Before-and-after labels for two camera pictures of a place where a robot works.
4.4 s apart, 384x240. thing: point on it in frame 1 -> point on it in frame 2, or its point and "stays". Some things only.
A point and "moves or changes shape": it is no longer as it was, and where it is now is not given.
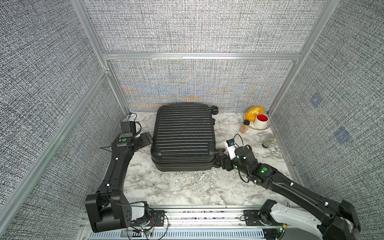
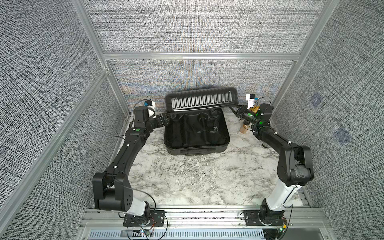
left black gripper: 147,139 -> 165,121
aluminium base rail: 212,218 stays
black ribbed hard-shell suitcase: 183,138 moves or changes shape
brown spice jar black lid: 243,127 stays
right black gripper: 225,161 -> 242,112
